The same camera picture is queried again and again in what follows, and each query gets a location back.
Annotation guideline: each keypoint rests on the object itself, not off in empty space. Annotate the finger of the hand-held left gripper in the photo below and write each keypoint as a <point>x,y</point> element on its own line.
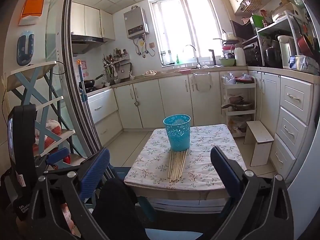
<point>58,155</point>

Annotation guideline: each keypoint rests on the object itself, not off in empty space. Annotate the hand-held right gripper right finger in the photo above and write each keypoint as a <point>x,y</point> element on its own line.
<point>225,165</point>

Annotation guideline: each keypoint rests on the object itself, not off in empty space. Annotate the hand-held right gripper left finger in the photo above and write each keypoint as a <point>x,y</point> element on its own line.
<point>96,170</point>

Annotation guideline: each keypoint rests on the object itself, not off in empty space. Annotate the bundle of wooden chopsticks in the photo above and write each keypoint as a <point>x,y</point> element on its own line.
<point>176,165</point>

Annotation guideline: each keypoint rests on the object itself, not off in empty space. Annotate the blue perforated plastic basket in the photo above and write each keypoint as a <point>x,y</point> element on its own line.
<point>177,135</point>

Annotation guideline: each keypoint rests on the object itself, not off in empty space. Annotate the floral tablecloth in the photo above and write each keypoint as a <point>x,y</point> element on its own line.
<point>207,150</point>

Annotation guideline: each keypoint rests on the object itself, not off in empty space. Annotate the orange and white plush toy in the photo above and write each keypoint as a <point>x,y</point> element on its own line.
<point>53,128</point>

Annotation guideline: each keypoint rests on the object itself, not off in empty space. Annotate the white and blue shelf stand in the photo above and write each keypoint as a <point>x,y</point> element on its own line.
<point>27,90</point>

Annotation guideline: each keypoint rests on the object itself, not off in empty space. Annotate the person's leg in black trousers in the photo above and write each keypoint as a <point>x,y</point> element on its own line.
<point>117,210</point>

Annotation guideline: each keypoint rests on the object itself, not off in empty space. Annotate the white wooden stool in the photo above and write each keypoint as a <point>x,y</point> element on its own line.
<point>260,135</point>

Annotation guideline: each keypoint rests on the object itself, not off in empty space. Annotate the white low table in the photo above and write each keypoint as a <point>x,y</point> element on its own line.
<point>175,196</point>

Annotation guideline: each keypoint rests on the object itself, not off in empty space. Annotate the dark lidded pan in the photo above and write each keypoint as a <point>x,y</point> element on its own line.
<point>240,105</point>

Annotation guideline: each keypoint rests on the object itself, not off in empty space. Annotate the white trolley rack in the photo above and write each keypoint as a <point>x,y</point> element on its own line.
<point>253,97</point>

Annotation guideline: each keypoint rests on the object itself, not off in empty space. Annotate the black frying pan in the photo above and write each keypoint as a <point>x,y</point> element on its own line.
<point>87,83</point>

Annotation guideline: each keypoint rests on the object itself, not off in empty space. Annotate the white base cabinets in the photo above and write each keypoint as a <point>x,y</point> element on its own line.
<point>172,100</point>

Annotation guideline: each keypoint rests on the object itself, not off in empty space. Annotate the white hanging plastic bag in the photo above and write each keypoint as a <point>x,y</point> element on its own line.
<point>202,82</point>

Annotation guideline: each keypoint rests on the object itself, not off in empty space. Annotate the glass sliding door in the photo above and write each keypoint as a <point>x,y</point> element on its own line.
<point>67,55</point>

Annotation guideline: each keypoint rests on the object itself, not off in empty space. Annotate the white drawer cabinet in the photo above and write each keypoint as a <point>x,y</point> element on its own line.
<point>295,105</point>

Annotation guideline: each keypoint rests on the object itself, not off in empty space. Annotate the green bowl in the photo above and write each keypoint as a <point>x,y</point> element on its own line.
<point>227,62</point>

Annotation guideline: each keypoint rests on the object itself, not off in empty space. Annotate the black faucet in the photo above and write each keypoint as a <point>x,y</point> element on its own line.
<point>213,56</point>

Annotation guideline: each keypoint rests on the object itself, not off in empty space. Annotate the white thermos jug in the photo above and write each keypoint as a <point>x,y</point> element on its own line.
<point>240,56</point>

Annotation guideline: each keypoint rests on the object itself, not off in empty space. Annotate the plate of food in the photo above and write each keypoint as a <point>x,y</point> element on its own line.
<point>150,73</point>

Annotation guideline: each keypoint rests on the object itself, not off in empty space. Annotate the black range hood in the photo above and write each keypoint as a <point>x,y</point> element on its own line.
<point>86,41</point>

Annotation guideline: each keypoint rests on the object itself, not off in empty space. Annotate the chrome kitchen faucet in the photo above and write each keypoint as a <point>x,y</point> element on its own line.
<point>196,55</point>

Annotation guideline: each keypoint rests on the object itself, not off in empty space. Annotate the green dish soap bottle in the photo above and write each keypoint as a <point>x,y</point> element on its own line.
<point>177,60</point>

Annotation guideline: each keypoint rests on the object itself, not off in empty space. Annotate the black pot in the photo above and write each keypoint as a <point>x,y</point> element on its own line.
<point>272,57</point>

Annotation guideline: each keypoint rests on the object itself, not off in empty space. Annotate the blue and yellow package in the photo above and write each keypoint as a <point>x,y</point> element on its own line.
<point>303,63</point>

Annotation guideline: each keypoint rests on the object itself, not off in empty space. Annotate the white electric kettle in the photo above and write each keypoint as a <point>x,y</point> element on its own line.
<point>286,51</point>

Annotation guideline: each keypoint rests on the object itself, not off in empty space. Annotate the orange bag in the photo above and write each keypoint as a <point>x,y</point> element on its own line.
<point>32,3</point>

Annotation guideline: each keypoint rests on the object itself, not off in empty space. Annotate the black microwave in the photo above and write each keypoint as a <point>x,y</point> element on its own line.
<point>242,31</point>

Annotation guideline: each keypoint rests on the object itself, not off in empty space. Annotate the white framed window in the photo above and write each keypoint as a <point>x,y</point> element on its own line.
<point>187,27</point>

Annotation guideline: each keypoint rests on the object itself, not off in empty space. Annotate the red hanging pan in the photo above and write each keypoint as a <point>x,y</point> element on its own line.
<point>305,46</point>

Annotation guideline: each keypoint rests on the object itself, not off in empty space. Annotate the green box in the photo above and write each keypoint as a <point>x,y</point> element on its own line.
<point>256,23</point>

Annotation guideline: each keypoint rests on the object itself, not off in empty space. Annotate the white countertop shelf rack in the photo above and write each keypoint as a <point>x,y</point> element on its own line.
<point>275,26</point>

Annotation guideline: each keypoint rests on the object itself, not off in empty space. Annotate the grey water heater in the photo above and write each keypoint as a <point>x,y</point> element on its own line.
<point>136,22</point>

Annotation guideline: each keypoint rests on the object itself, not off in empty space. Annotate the white rice cooker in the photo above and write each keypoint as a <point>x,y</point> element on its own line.
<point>280,12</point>

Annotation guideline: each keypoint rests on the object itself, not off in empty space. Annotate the blue wall holder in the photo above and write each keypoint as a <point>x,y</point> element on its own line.
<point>25,47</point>

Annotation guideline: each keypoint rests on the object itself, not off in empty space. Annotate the wall utensil rack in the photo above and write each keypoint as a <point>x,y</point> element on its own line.
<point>116,58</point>

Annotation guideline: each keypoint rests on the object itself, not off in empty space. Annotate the white wall cabinets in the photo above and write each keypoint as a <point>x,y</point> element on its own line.
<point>92,21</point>

